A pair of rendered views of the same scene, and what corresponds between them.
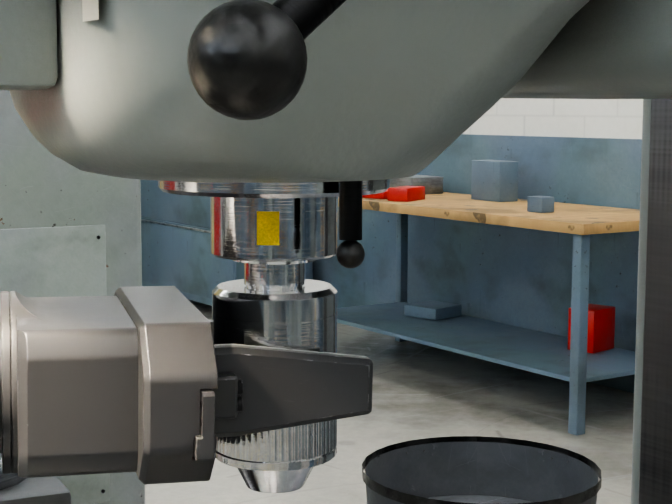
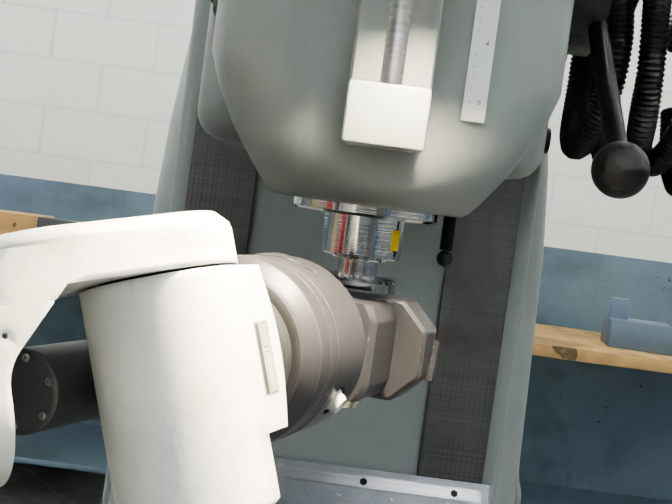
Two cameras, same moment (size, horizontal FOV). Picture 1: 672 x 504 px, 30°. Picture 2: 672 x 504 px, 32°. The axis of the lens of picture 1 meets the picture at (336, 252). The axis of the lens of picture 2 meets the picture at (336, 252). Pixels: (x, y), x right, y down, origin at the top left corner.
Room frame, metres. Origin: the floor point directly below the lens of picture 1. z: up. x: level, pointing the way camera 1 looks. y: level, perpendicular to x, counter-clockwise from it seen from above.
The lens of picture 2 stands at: (0.10, 0.61, 1.32)
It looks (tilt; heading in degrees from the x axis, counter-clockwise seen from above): 3 degrees down; 303
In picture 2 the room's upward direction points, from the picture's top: 8 degrees clockwise
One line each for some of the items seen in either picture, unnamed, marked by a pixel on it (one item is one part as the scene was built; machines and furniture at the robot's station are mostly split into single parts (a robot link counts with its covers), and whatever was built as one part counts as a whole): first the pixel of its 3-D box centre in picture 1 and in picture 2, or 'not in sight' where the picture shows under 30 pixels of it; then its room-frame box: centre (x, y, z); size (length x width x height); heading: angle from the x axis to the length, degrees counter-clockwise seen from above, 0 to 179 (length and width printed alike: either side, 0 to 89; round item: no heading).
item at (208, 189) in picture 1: (274, 179); (365, 208); (0.47, 0.02, 1.31); 0.09 x 0.09 x 0.01
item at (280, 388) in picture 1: (289, 390); not in sight; (0.44, 0.02, 1.23); 0.06 x 0.02 x 0.03; 105
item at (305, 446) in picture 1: (275, 383); not in sight; (0.47, 0.02, 1.23); 0.05 x 0.05 x 0.06
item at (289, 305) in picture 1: (274, 298); (355, 284); (0.47, 0.02, 1.26); 0.05 x 0.05 x 0.01
